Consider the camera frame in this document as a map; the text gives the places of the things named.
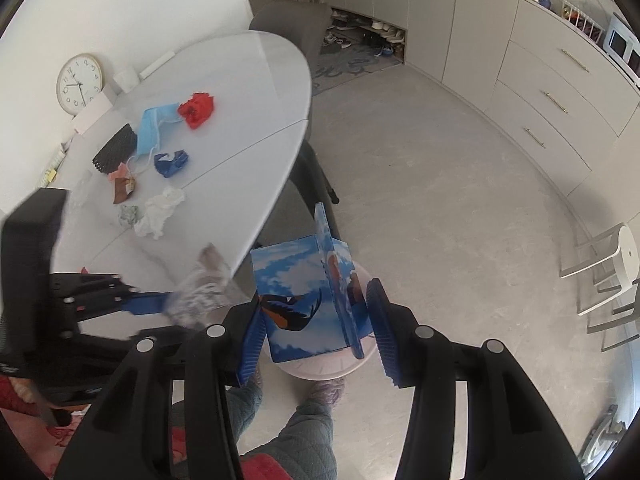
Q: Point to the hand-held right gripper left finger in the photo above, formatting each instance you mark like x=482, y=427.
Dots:
x=251, y=347

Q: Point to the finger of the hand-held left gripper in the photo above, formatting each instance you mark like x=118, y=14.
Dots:
x=110, y=342
x=145, y=304

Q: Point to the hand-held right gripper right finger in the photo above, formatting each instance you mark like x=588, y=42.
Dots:
x=385, y=332

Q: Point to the clear crinkled plastic wrapper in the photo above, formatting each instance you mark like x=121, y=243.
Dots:
x=195, y=295

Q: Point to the blue printed cardboard box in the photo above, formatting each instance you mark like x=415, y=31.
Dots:
x=300, y=285

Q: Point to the black foam net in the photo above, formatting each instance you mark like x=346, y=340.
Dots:
x=115, y=150

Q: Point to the blue face mask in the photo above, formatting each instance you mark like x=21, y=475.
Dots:
x=150, y=130

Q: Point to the person's left forearm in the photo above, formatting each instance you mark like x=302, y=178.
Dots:
x=20, y=391

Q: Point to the person's left leg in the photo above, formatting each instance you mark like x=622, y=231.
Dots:
x=245, y=410

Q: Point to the person's leg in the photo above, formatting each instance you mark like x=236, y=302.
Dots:
x=300, y=435
x=245, y=410

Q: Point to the clear plastic bag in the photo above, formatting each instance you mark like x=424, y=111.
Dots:
x=82, y=190

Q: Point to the fuzzy grey slipper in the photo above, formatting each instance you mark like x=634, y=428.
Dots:
x=326, y=392

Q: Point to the white yellow packet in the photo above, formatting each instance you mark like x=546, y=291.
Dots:
x=52, y=167

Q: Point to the grey crumpled paper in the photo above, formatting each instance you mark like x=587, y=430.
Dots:
x=129, y=215

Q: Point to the white crumpled tissue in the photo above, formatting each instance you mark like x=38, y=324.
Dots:
x=157, y=208

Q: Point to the person's right leg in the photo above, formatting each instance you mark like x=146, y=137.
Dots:
x=300, y=435

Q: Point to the brown snack wrapper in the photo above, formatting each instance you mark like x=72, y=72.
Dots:
x=124, y=191

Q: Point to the pink paper scrap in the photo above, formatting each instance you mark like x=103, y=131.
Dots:
x=119, y=171

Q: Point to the pink red patterned garment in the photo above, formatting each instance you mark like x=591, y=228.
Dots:
x=30, y=452

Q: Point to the blue crumpled wrapper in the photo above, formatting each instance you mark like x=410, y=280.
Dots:
x=167, y=163

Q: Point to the white paper box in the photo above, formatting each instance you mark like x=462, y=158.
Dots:
x=90, y=115
x=105, y=92

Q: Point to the white cup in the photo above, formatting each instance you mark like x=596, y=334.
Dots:
x=125, y=80

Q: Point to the red crumpled wrapper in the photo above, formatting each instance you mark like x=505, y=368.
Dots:
x=196, y=110

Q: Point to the white bar on table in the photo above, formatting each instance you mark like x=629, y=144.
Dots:
x=156, y=65

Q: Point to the grey round metal object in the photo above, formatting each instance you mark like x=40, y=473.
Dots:
x=597, y=447

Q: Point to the white step stool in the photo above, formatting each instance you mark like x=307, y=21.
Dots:
x=625, y=246

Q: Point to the grey patterned doormat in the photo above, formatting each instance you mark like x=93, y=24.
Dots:
x=350, y=72

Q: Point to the beige drawer cabinet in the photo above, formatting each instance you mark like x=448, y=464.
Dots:
x=550, y=85

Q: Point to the row of shoes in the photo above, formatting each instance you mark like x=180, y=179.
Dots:
x=370, y=30

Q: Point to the grey upholstered chair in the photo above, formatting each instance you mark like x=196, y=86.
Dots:
x=290, y=25

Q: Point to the beige tall cabinet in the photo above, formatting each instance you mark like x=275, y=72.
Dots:
x=430, y=10

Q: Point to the white small appliance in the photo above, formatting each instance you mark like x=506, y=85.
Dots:
x=620, y=42

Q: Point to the round wall clock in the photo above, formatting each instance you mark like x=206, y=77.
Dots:
x=79, y=84

